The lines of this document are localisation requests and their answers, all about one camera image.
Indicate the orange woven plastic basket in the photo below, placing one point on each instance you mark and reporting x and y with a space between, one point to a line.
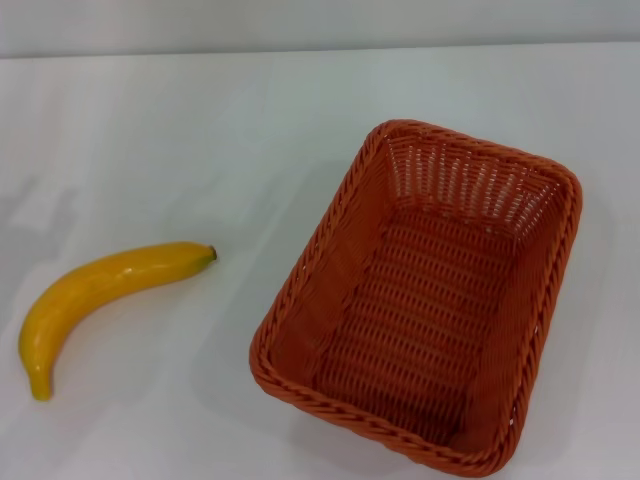
425 320

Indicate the yellow plastic banana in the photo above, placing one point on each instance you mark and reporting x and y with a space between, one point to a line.
100 280

